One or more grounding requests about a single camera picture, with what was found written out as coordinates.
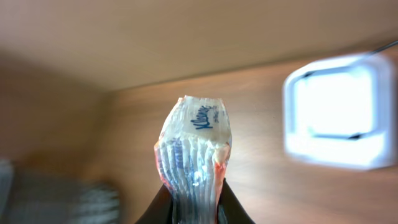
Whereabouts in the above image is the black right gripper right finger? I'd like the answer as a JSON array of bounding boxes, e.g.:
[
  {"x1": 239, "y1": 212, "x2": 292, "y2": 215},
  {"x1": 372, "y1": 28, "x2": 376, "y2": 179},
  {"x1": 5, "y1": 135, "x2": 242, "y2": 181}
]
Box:
[{"x1": 217, "y1": 179, "x2": 254, "y2": 224}]

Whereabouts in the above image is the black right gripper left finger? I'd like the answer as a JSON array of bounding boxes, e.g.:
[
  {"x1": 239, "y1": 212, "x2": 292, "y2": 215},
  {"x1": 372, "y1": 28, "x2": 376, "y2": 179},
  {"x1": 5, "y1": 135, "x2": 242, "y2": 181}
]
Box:
[{"x1": 136, "y1": 185, "x2": 173, "y2": 224}]

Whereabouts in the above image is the red Kleenex tissue pack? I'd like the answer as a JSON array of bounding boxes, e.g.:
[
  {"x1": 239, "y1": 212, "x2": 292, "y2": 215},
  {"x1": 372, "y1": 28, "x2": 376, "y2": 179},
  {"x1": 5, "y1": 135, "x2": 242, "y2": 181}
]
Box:
[{"x1": 154, "y1": 96, "x2": 232, "y2": 223}]

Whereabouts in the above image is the white barcode scanner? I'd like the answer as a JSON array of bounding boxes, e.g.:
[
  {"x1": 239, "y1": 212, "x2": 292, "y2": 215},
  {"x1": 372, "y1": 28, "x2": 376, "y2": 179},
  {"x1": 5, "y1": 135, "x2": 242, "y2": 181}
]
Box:
[{"x1": 282, "y1": 53, "x2": 397, "y2": 170}]

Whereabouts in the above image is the grey plastic mesh basket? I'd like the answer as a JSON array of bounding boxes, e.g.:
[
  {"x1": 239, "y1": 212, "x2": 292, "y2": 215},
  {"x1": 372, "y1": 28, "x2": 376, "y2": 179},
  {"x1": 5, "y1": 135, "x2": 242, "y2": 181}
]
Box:
[{"x1": 1, "y1": 159, "x2": 122, "y2": 224}]

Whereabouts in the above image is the black scanner cable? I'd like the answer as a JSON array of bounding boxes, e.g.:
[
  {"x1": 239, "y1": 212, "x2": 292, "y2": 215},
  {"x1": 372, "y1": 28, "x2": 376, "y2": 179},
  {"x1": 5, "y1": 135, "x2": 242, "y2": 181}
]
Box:
[{"x1": 369, "y1": 39, "x2": 398, "y2": 56}]

